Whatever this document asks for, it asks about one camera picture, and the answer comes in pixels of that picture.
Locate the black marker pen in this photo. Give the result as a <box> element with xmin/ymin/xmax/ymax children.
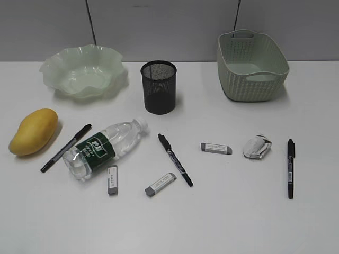
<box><xmin>157</xmin><ymin>133</ymin><xmax>193</xmax><ymax>187</ymax></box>
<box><xmin>40</xmin><ymin>124</ymin><xmax>92</xmax><ymax>173</ymax></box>
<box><xmin>287</xmin><ymin>139</ymin><xmax>295</xmax><ymax>199</ymax></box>

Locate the waste paper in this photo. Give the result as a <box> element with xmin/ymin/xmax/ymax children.
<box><xmin>243</xmin><ymin>134</ymin><xmax>272</xmax><ymax>159</ymax></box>

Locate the clear water bottle green label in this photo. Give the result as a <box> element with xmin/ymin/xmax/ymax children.
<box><xmin>63</xmin><ymin>117</ymin><xmax>148</xmax><ymax>180</ymax></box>

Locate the yellow mango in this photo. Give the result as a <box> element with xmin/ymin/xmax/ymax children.
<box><xmin>8</xmin><ymin>108</ymin><xmax>58</xmax><ymax>156</ymax></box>

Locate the grey white eraser middle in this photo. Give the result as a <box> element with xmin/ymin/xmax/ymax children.
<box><xmin>145</xmin><ymin>173</ymin><xmax>177</xmax><ymax>197</ymax></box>

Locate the grey white eraser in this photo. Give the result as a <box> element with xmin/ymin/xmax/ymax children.
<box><xmin>108</xmin><ymin>165</ymin><xmax>118</xmax><ymax>195</ymax></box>
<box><xmin>145</xmin><ymin>173</ymin><xmax>177</xmax><ymax>197</ymax></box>
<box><xmin>200</xmin><ymin>142</ymin><xmax>233</xmax><ymax>155</ymax></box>

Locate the black mesh pen holder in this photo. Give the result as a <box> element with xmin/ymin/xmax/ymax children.
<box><xmin>140</xmin><ymin>60</ymin><xmax>177</xmax><ymax>115</ymax></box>

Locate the grey white eraser right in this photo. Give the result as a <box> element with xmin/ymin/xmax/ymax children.
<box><xmin>200</xmin><ymin>142</ymin><xmax>233</xmax><ymax>155</ymax></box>

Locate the grey white eraser left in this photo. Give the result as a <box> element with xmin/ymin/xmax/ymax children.
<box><xmin>108</xmin><ymin>165</ymin><xmax>118</xmax><ymax>195</ymax></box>

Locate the pale green wavy plate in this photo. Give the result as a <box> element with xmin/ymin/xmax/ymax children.
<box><xmin>39</xmin><ymin>44</ymin><xmax>128</xmax><ymax>100</ymax></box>

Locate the pale green woven basket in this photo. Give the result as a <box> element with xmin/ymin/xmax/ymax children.
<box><xmin>217</xmin><ymin>29</ymin><xmax>289</xmax><ymax>102</ymax></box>

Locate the black cable right wall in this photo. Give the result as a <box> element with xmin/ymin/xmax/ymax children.
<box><xmin>233</xmin><ymin>0</ymin><xmax>242</xmax><ymax>31</ymax></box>

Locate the black cable wall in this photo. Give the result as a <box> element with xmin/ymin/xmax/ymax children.
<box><xmin>85</xmin><ymin>0</ymin><xmax>97</xmax><ymax>45</ymax></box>
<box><xmin>233</xmin><ymin>0</ymin><xmax>242</xmax><ymax>31</ymax></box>

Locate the black cable left wall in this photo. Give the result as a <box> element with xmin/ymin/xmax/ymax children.
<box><xmin>85</xmin><ymin>0</ymin><xmax>97</xmax><ymax>45</ymax></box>

